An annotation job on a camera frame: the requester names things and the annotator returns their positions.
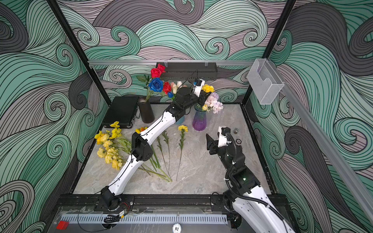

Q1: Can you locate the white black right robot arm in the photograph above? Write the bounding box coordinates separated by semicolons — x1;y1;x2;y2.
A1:
206;133;295;233

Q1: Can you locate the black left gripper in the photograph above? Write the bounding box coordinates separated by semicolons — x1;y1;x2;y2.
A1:
182;89;211;113

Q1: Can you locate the red rose stem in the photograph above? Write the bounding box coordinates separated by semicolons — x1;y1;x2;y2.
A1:
137;64;174;102

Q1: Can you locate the yellow carnation stem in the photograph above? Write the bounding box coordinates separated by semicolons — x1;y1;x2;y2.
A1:
162;131;171;172
176;125;188;178
157;137;169;174
202;84;215;93

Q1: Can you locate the purple glass vase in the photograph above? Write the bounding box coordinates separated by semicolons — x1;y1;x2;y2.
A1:
192;105;207;131

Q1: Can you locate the yellow tulip bouquet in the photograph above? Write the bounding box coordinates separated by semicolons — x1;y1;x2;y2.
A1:
167;81;187;100

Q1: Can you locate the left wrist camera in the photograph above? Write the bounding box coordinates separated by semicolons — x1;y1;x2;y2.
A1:
193;79;205;97

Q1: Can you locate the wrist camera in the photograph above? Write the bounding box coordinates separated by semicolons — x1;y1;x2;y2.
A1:
193;79;205;97
218;126;231;148

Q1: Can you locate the yellow ranunculus stem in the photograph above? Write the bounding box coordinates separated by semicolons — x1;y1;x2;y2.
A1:
104;121;172;182

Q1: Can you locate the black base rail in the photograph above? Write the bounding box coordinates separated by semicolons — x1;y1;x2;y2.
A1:
58;193;289;213

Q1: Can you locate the black hanging tray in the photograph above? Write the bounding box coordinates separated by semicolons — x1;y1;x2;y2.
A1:
156;62;218;81

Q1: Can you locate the red small block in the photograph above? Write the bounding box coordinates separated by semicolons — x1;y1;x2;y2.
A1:
56;221;69;230

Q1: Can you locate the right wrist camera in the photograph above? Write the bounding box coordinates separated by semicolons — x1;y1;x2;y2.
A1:
218;126;231;148

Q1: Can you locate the clear acrylic wall box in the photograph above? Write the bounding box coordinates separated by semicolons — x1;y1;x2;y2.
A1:
247;58;284;105

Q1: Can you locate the black ribbed hard case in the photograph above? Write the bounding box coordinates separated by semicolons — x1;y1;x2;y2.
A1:
102;96;139;129

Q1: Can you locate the blue rose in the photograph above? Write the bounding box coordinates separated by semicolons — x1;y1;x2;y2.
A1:
148;77;163;92

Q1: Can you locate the black cylindrical vase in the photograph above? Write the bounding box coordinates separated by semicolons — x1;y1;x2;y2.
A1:
138;97;155;123

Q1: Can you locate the white slotted cable duct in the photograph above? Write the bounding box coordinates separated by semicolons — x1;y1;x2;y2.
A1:
60;214;228;225

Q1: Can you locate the yellow carnation bouquet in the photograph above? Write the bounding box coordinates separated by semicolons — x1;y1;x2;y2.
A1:
202;92;223;114

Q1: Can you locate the pale yellow blossom spray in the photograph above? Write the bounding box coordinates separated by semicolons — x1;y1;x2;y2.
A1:
94;128;132;154

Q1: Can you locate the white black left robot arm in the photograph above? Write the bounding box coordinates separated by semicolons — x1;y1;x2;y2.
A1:
101;86;210;211

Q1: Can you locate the yellow flower bunch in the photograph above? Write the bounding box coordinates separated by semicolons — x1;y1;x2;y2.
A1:
98;148;172;182

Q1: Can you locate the teal ceramic vase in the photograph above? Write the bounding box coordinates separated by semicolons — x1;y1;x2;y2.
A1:
175;116;185;125

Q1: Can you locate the single yellow tulip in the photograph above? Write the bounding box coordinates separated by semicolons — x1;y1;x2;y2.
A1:
150;152;160;169

